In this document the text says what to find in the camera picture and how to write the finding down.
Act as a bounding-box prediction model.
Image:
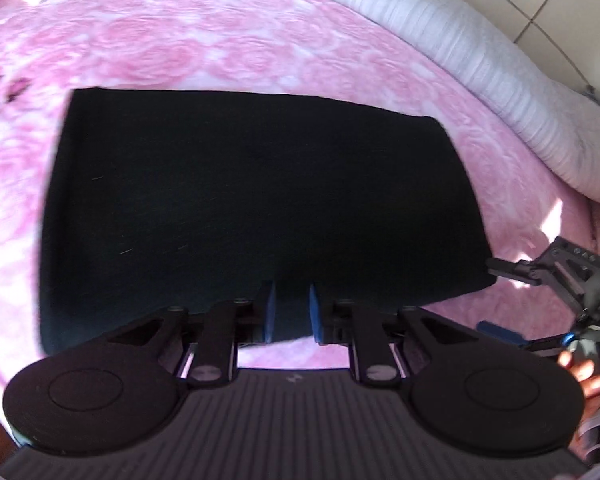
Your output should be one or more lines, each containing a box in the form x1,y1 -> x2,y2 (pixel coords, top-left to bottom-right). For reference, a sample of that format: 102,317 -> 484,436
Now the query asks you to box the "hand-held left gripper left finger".
105,280 -> 278,388

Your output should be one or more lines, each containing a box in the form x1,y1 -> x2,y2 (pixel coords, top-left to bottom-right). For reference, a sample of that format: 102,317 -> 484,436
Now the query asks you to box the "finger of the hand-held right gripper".
486,256 -> 546,287
476,322 -> 568,357

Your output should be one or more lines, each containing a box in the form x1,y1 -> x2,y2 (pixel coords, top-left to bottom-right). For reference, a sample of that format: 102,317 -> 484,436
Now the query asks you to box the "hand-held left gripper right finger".
307,282 -> 476,386

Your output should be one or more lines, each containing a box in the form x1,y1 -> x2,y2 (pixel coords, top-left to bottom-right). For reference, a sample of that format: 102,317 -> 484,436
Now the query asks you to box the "black knit cardigan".
36,87 -> 494,357

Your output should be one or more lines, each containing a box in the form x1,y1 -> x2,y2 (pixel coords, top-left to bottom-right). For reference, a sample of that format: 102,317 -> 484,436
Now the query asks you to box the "person's right hand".
557,349 -> 600,402

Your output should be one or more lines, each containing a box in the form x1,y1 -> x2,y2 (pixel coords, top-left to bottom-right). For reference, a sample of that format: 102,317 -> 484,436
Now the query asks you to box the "striped lilac duvet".
252,0 -> 600,207

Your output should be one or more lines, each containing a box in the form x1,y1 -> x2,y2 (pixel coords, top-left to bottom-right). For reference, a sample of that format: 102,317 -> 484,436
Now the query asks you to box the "white wardrobe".
405,0 -> 600,103

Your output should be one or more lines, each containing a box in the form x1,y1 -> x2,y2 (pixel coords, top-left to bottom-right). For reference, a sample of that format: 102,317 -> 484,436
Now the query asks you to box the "pink floral blanket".
0,0 -> 600,411

